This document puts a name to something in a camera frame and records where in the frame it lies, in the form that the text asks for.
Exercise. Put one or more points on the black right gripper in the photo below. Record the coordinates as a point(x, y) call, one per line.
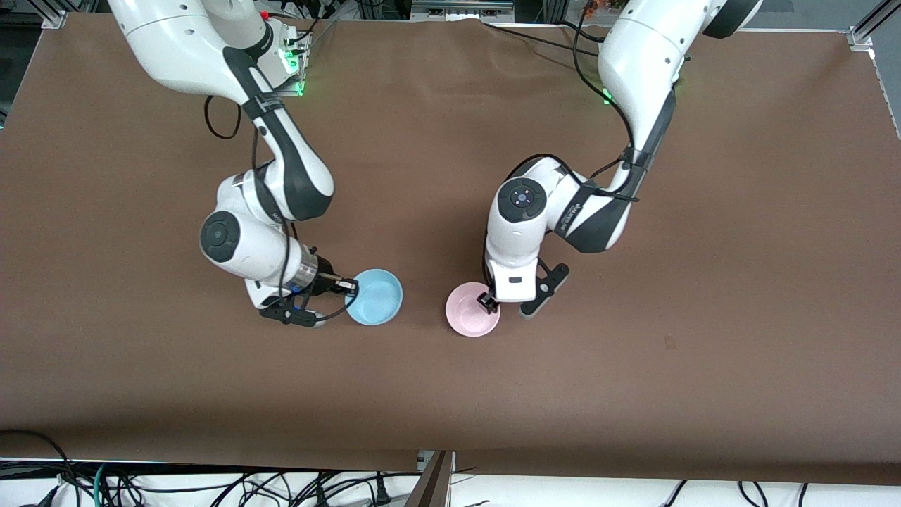
point(325, 275)

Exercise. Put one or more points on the light blue plastic bowl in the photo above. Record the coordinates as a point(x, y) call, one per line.
point(376, 299)

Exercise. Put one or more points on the pink plastic bowl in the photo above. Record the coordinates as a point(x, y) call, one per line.
point(468, 313)

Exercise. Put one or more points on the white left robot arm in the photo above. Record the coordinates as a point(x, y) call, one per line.
point(640, 56)

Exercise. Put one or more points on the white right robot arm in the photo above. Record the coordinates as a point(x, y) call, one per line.
point(176, 35)

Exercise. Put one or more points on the brown table cover sheet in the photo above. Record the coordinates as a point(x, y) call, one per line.
point(450, 176)

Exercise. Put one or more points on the aluminium frame profile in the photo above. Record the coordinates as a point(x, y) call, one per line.
point(431, 482)

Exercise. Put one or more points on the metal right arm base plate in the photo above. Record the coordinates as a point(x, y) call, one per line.
point(295, 81)

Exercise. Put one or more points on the grey metal frame bar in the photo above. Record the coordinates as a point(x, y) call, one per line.
point(461, 10)

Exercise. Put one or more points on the metal corner bracket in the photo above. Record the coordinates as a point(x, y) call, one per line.
point(859, 36)
point(55, 20)

